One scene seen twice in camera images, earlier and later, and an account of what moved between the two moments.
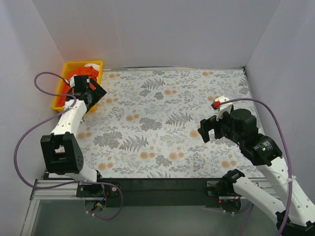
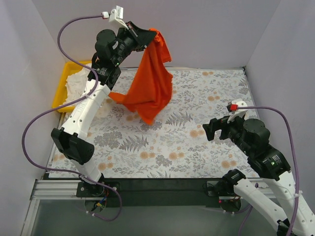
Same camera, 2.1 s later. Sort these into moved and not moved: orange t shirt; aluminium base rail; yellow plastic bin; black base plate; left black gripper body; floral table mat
Moved: orange t shirt; left black gripper body
Not moved: aluminium base rail; black base plate; floral table mat; yellow plastic bin
